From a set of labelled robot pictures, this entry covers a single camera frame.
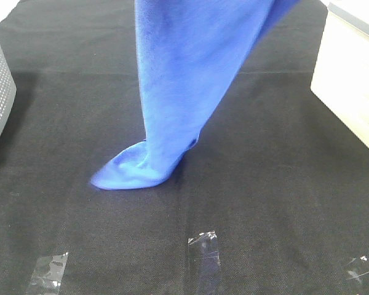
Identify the cream plastic storage box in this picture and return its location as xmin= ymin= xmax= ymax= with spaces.
xmin=311 ymin=1 xmax=369 ymax=148

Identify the blue microfibre towel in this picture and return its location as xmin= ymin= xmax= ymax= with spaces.
xmin=91 ymin=1 xmax=295 ymax=190

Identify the clear tape strip right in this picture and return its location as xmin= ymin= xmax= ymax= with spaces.
xmin=342 ymin=255 xmax=369 ymax=286

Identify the clear tape strip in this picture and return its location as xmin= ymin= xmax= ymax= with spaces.
xmin=25 ymin=252 xmax=69 ymax=295
xmin=342 ymin=255 xmax=369 ymax=286
xmin=186 ymin=230 xmax=223 ymax=295

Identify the clear tape strip left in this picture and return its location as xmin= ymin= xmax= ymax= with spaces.
xmin=25 ymin=252 xmax=69 ymax=295

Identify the black fabric table cloth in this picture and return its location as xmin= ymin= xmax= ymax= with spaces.
xmin=0 ymin=1 xmax=369 ymax=294

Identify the clear tape strip middle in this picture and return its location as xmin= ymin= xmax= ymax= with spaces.
xmin=186 ymin=230 xmax=223 ymax=295

